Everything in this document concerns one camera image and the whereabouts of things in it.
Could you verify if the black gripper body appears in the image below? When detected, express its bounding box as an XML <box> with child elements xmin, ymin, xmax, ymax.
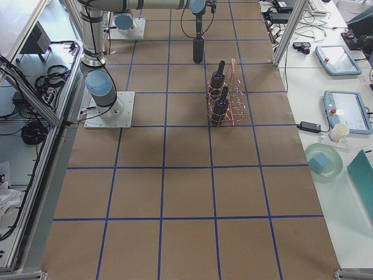
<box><xmin>195</xmin><ymin>13</ymin><xmax>203</xmax><ymax>25</ymax></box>

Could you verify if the dark wine bottle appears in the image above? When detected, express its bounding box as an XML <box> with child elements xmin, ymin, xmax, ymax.
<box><xmin>192</xmin><ymin>34</ymin><xmax>205</xmax><ymax>64</ymax></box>

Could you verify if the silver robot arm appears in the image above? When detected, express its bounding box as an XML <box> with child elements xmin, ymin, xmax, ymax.
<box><xmin>114</xmin><ymin>13</ymin><xmax>136</xmax><ymax>34</ymax></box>
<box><xmin>79</xmin><ymin>1</ymin><xmax>207</xmax><ymax>118</ymax></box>

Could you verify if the dark bottle in basket far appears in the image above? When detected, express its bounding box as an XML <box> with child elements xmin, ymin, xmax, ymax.
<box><xmin>210</xmin><ymin>61</ymin><xmax>226</xmax><ymax>89</ymax></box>

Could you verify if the dark bottle in basket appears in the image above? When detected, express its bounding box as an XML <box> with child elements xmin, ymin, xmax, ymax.
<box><xmin>210</xmin><ymin>61</ymin><xmax>226</xmax><ymax>89</ymax></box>
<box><xmin>212</xmin><ymin>86</ymin><xmax>229</xmax><ymax>125</ymax></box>

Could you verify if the dark bottle in basket near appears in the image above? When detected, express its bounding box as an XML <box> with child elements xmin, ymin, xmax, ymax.
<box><xmin>212</xmin><ymin>86</ymin><xmax>229</xmax><ymax>125</ymax></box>

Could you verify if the black webcam on table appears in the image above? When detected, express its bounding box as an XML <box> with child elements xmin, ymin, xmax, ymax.
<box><xmin>292</xmin><ymin>42</ymin><xmax>311</xmax><ymax>55</ymax></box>

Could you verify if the teach pendant far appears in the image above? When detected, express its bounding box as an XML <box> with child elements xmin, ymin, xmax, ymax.
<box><xmin>315</xmin><ymin>45</ymin><xmax>362</xmax><ymax>76</ymax></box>

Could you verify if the teach pendant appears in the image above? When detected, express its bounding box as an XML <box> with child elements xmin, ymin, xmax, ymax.
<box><xmin>323</xmin><ymin>90</ymin><xmax>372</xmax><ymax>135</ymax></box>
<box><xmin>315</xmin><ymin>45</ymin><xmax>362</xmax><ymax>76</ymax></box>

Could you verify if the black power adapter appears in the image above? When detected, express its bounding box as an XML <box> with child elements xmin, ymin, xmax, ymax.
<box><xmin>297</xmin><ymin>121</ymin><xmax>321</xmax><ymax>134</ymax></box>

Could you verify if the grey electronics box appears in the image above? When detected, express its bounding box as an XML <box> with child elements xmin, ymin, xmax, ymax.
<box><xmin>16</xmin><ymin>21</ymin><xmax>51</xmax><ymax>62</ymax></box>

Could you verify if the teach pendant near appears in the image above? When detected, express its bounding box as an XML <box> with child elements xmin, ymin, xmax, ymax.
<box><xmin>323</xmin><ymin>90</ymin><xmax>372</xmax><ymax>135</ymax></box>

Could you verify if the white paper cup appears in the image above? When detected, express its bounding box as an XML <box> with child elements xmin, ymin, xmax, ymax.
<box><xmin>328</xmin><ymin>123</ymin><xmax>350</xmax><ymax>142</ymax></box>

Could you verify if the blue foam cube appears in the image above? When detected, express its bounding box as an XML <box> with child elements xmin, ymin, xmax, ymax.
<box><xmin>308</xmin><ymin>152</ymin><xmax>331</xmax><ymax>172</ymax></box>

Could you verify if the green glass plate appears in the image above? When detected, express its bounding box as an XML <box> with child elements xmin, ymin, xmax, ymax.
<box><xmin>305</xmin><ymin>143</ymin><xmax>343</xmax><ymax>177</ymax></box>

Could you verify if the teal board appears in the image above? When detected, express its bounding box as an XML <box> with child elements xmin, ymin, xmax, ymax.
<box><xmin>347</xmin><ymin>150</ymin><xmax>373</xmax><ymax>216</ymax></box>

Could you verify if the white crumpled cloth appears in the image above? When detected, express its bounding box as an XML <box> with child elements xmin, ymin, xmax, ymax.
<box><xmin>0</xmin><ymin>162</ymin><xmax>23</xmax><ymax>222</ymax></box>

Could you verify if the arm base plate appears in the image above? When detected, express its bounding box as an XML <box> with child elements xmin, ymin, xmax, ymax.
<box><xmin>110</xmin><ymin>17</ymin><xmax>146</xmax><ymax>41</ymax></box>
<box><xmin>84</xmin><ymin>92</ymin><xmax>135</xmax><ymax>129</ymax></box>

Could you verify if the copper wire wine basket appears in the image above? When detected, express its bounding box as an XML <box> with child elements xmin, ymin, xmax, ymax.
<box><xmin>207</xmin><ymin>58</ymin><xmax>246</xmax><ymax>127</ymax></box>

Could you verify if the aluminium frame post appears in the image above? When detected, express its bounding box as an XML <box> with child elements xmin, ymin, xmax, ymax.
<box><xmin>272</xmin><ymin>0</ymin><xmax>308</xmax><ymax>67</ymax></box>

